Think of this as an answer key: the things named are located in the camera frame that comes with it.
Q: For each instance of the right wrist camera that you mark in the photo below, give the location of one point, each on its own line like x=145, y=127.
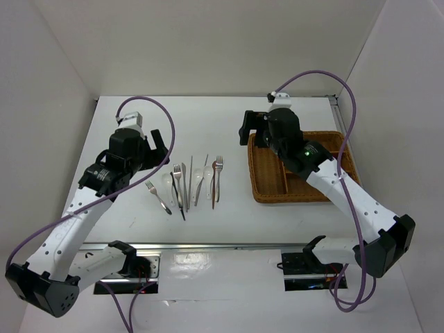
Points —
x=278, y=100

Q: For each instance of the small silver fork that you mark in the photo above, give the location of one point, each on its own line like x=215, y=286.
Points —
x=153, y=191

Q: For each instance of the silver chopstick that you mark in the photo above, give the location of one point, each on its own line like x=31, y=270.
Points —
x=201, y=184
x=189, y=183

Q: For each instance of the silver chopstick right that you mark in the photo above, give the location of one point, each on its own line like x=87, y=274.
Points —
x=201, y=184

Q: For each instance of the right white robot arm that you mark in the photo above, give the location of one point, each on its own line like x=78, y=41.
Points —
x=383, y=237

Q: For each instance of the white ceramic spoon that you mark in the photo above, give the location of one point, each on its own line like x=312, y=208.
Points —
x=208, y=175
x=196, y=182
x=167, y=183

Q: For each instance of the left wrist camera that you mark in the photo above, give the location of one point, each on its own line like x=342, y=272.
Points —
x=131, y=119

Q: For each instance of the aluminium table rail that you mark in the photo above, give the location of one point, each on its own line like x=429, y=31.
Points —
x=214, y=246

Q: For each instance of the silver knife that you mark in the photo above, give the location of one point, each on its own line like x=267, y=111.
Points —
x=184, y=176

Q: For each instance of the silver chopstick left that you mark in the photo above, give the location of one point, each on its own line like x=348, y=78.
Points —
x=189, y=183

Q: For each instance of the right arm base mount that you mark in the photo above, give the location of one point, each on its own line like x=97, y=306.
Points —
x=299, y=276

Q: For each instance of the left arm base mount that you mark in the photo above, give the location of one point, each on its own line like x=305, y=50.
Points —
x=145, y=275

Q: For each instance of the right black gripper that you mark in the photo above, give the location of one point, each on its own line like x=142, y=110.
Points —
x=252, y=120

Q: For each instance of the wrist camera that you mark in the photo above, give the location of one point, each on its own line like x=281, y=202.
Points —
x=131, y=119
x=278, y=100

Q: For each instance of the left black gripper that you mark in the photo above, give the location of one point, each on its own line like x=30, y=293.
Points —
x=153, y=155

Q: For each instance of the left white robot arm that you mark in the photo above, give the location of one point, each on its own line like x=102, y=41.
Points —
x=50, y=279

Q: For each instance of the wicker divided tray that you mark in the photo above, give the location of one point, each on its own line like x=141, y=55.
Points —
x=272, y=183

